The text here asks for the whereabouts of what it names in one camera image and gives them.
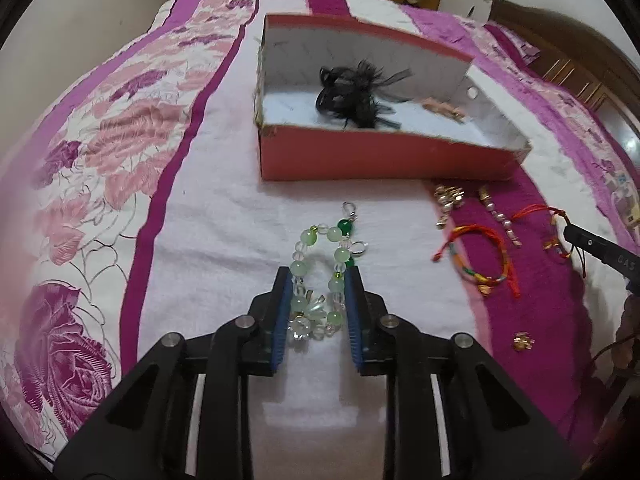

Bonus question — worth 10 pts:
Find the pink hair clip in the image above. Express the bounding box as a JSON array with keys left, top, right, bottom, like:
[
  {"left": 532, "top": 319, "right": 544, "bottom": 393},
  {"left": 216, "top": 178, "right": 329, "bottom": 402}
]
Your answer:
[{"left": 422, "top": 97, "right": 467, "bottom": 123}]

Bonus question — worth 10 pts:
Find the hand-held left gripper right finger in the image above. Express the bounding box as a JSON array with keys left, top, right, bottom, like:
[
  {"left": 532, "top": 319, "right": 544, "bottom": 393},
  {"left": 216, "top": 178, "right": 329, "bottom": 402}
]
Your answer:
[{"left": 345, "top": 266, "right": 586, "bottom": 480}]

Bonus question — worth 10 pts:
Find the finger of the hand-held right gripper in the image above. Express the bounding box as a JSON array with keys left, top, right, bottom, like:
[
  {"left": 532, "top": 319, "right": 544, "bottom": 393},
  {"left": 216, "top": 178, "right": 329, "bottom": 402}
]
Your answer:
[{"left": 562, "top": 224, "right": 618, "bottom": 271}]

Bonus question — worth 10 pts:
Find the red cardboard box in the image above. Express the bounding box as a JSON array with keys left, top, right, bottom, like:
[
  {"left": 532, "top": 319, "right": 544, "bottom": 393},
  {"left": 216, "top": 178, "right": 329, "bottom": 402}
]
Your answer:
[{"left": 252, "top": 14, "right": 533, "bottom": 183}]

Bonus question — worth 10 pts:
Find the gold charm ornament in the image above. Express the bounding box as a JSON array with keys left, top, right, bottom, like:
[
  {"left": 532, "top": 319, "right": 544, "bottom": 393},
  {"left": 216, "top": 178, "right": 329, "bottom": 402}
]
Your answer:
[{"left": 433, "top": 184, "right": 467, "bottom": 230}]

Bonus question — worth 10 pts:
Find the pearl hair clip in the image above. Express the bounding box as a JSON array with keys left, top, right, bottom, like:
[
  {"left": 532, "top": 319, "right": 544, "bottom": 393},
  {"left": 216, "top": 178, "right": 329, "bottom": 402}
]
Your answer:
[{"left": 477, "top": 186, "right": 524, "bottom": 249}]

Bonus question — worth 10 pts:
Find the wooden headboard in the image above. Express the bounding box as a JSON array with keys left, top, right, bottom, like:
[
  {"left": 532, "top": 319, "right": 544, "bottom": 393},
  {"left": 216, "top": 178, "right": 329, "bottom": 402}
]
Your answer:
[{"left": 486, "top": 0, "right": 640, "bottom": 173}]

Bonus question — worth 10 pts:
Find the red string bracelet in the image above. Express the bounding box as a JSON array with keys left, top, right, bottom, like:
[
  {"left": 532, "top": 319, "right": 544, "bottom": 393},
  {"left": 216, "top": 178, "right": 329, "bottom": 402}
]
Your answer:
[{"left": 514, "top": 204, "right": 576, "bottom": 262}]

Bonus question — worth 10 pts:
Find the black ribbon hair bow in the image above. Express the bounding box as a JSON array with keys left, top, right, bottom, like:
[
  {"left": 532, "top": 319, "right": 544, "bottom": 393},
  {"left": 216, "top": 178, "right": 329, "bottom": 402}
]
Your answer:
[{"left": 314, "top": 59, "right": 414, "bottom": 131}]

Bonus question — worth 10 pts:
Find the green glass bead bracelet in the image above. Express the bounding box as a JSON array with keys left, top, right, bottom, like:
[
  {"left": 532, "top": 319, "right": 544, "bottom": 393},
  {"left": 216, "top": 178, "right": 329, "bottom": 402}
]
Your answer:
[{"left": 286, "top": 202, "right": 370, "bottom": 341}]

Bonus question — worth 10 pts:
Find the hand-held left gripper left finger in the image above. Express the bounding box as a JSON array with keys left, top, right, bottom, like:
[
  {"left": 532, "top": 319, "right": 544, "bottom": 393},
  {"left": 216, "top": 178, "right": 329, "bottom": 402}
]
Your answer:
[{"left": 52, "top": 266, "right": 296, "bottom": 480}]

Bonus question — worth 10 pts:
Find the multicolour braided bracelet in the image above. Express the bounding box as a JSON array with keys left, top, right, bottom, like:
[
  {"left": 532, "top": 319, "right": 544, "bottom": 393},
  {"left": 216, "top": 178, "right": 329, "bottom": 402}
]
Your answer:
[{"left": 432, "top": 224, "right": 522, "bottom": 302}]

